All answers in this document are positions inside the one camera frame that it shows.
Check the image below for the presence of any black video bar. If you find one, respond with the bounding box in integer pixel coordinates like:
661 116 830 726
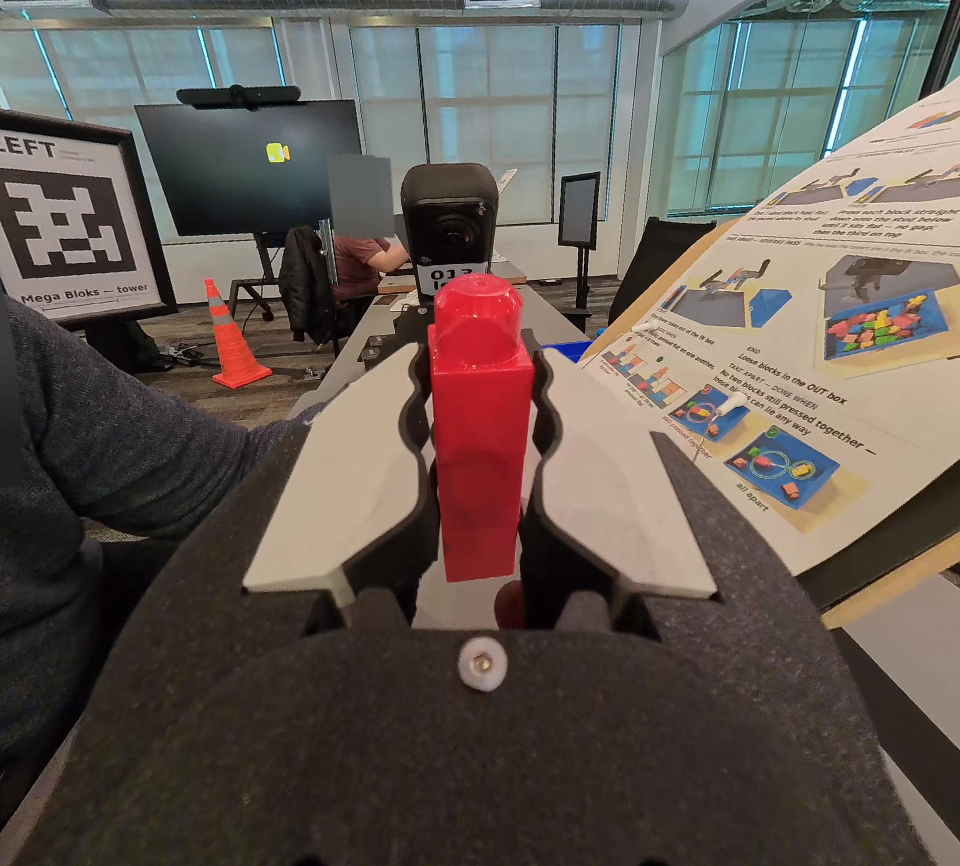
176 84 301 110

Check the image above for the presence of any black jacket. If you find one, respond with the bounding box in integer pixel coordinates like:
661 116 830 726
279 224 339 350

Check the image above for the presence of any grey desk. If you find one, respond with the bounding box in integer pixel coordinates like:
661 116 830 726
0 281 960 866

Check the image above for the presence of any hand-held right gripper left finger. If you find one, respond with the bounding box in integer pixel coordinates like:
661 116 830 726
243 343 442 629

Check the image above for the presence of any instruction sheet on stand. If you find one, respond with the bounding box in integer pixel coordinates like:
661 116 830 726
581 78 960 631

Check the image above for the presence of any black chair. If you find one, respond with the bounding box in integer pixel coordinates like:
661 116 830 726
607 215 720 327

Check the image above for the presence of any person's left forearm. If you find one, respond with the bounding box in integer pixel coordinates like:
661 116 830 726
0 296 331 545

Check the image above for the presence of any large black display screen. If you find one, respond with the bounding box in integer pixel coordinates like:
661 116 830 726
135 99 365 323

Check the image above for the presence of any person's torso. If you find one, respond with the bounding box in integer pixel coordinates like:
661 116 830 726
0 506 174 800

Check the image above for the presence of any framed poster on easel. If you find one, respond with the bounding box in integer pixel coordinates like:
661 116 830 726
0 108 180 357

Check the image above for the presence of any instruction sheet on board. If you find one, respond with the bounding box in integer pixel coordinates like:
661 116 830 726
795 461 960 612

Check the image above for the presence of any red toy block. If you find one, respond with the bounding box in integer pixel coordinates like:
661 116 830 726
427 273 537 466
438 461 524 582

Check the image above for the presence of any printed instruction sheet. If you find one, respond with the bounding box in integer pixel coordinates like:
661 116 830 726
581 80 960 576

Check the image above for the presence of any black display on stand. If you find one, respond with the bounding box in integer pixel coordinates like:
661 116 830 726
557 170 603 312

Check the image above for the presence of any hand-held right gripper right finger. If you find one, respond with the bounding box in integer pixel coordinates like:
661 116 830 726
519 347 719 632

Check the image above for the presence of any orange traffic cone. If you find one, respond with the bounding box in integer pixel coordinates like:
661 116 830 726
204 278 273 389

